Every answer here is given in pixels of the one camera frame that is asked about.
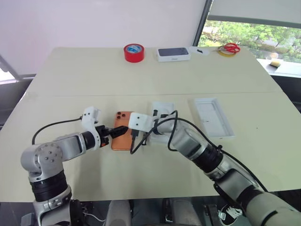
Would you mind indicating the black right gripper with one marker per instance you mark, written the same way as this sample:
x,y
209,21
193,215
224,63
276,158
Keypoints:
x,y
135,133

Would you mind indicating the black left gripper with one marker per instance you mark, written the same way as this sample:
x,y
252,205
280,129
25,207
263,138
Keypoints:
x,y
101,134

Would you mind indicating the orange smartphone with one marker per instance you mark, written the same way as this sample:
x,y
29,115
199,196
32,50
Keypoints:
x,y
121,143

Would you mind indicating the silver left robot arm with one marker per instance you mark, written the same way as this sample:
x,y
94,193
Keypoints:
x,y
49,155

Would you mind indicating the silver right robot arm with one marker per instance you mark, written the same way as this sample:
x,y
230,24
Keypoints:
x,y
211,162

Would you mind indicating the white phone box base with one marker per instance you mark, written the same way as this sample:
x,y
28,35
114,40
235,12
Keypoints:
x,y
162,106

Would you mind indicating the white phone box lid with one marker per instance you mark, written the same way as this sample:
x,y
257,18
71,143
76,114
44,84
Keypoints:
x,y
211,117

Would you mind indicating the white box with phone print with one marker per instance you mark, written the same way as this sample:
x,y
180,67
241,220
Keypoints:
x,y
173,54

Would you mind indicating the red tape roll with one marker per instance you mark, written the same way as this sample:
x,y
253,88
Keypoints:
x,y
134,55

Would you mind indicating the white sheet with black piece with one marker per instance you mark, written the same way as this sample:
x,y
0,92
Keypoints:
x,y
200,50

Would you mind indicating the yellow tape roll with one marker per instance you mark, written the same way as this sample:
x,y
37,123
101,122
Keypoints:
x,y
227,53

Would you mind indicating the yellow sponge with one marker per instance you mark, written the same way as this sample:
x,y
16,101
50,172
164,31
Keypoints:
x,y
275,64

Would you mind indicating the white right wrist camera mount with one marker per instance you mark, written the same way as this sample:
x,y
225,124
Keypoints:
x,y
140,122

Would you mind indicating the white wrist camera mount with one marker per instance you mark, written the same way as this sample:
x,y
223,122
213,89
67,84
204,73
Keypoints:
x,y
140,122
89,118

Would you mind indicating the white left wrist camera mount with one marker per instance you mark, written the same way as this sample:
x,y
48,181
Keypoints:
x,y
89,118

